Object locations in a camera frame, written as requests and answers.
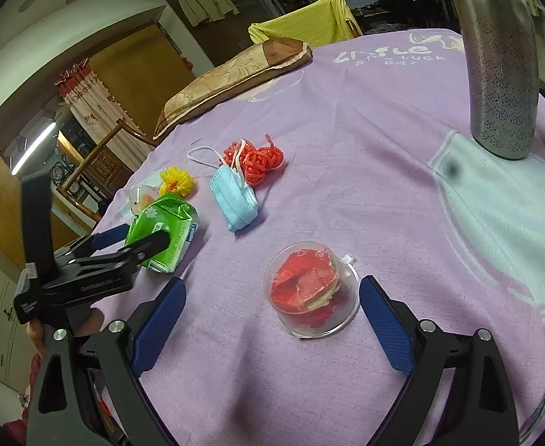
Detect clear red jelly cup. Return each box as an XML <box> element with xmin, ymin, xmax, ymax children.
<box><xmin>264</xmin><ymin>242</ymin><xmax>361</xmax><ymax>339</ymax></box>

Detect red plastic string bundle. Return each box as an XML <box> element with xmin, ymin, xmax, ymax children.
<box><xmin>220</xmin><ymin>135</ymin><xmax>285</xmax><ymax>187</ymax></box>

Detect pink tablecloth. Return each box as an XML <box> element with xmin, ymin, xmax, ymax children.
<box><xmin>87</xmin><ymin>28</ymin><xmax>545</xmax><ymax>446</ymax></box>

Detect blue face mask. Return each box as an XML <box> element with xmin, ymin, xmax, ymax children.
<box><xmin>187</xmin><ymin>139</ymin><xmax>261</xmax><ymax>233</ymax></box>

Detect fluorescent light tube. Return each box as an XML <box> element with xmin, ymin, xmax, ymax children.
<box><xmin>10</xmin><ymin>121</ymin><xmax>59</xmax><ymax>175</ymax></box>

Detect person's left forearm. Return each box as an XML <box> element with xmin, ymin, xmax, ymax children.
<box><xmin>0</xmin><ymin>320</ymin><xmax>45</xmax><ymax>446</ymax></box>

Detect yellow cloth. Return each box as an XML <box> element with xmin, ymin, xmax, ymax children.
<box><xmin>248</xmin><ymin>0</ymin><xmax>364</xmax><ymax>49</ymax></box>

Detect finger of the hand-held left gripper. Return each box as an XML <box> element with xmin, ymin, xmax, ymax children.
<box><xmin>68</xmin><ymin>230</ymin><xmax>171</xmax><ymax>274</ymax></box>
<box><xmin>56</xmin><ymin>223</ymin><xmax>130</xmax><ymax>263</ymax></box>

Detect wooden armchair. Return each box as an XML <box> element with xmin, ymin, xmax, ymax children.
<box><xmin>52</xmin><ymin>118</ymin><xmax>157</xmax><ymax>224</ymax></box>

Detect metal bottle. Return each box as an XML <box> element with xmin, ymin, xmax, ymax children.
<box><xmin>446</xmin><ymin>0</ymin><xmax>540</xmax><ymax>161</ymax></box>

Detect floral pink curtain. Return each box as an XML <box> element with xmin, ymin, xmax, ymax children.
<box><xmin>54</xmin><ymin>58</ymin><xmax>155</xmax><ymax>172</ymax></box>

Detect person's left hand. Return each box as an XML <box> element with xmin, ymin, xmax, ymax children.
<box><xmin>72</xmin><ymin>309</ymin><xmax>104</xmax><ymax>338</ymax></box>

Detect green tissue packet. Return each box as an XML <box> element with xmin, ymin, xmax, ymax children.
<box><xmin>125</xmin><ymin>193</ymin><xmax>201</xmax><ymax>274</ymax></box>

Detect brown gold pillow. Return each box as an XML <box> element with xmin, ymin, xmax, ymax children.
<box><xmin>153</xmin><ymin>37</ymin><xmax>313</xmax><ymax>142</ymax></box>

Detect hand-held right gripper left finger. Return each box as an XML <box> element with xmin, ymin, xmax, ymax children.
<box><xmin>28</xmin><ymin>277</ymin><xmax>187</xmax><ymax>446</ymax></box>

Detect clear orange jelly cup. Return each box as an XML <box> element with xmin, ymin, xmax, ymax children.
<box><xmin>126</xmin><ymin>181</ymin><xmax>162</xmax><ymax>217</ymax></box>

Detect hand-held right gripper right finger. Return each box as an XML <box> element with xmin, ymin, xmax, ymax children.
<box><xmin>360</xmin><ymin>275</ymin><xmax>519</xmax><ymax>446</ymax></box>

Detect yellow pompom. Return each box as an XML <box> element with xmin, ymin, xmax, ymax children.
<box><xmin>158</xmin><ymin>166</ymin><xmax>196</xmax><ymax>197</ymax></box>

